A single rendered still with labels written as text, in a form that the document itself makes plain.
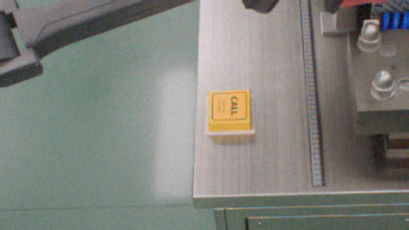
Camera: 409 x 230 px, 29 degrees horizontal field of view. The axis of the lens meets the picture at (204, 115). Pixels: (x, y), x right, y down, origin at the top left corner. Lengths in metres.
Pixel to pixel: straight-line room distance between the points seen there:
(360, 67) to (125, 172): 1.28
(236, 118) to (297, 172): 0.13
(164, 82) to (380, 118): 1.46
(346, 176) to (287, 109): 0.16
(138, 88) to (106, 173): 0.33
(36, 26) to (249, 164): 0.42
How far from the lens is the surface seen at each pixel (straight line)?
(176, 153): 2.40
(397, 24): 1.29
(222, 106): 1.32
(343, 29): 1.44
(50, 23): 1.09
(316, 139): 1.30
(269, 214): 1.30
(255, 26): 1.47
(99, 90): 2.60
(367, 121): 1.20
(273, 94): 1.36
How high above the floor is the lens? 1.96
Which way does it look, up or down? 53 degrees down
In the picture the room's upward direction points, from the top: 9 degrees counter-clockwise
